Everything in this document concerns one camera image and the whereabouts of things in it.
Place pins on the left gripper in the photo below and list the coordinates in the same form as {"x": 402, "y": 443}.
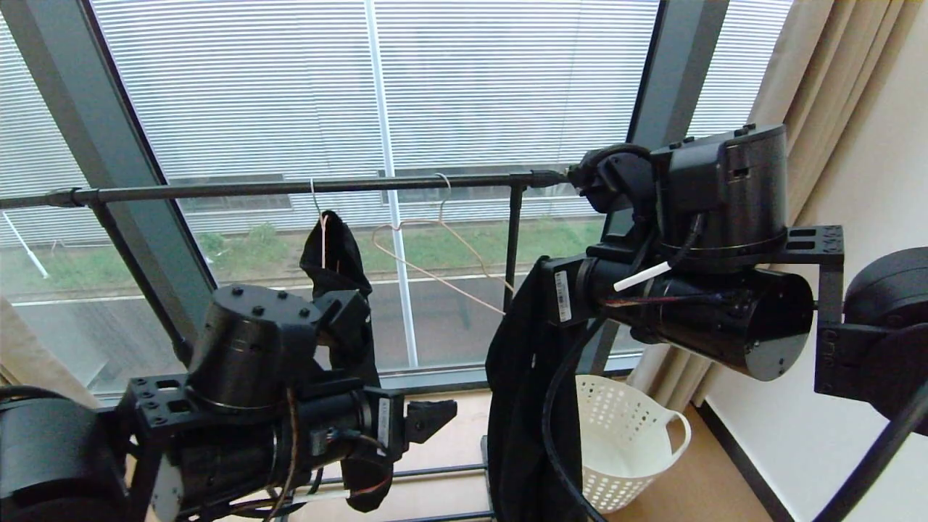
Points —
{"x": 341, "y": 428}

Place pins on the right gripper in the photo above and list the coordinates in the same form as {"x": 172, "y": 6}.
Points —
{"x": 710, "y": 319}

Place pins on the black garment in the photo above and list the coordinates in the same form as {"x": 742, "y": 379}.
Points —
{"x": 522, "y": 406}

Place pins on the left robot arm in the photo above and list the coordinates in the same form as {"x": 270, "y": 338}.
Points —
{"x": 246, "y": 348}

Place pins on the white laundry basket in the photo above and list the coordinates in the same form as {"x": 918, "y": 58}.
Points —
{"x": 623, "y": 435}

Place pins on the black clothes rack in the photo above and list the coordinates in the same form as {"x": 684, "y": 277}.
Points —
{"x": 217, "y": 190}

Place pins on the beige curtain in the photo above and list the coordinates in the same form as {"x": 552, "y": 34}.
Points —
{"x": 36, "y": 362}
{"x": 819, "y": 109}

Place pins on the window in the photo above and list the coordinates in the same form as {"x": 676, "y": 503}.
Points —
{"x": 507, "y": 87}

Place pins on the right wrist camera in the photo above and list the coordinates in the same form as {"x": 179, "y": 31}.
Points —
{"x": 616, "y": 181}

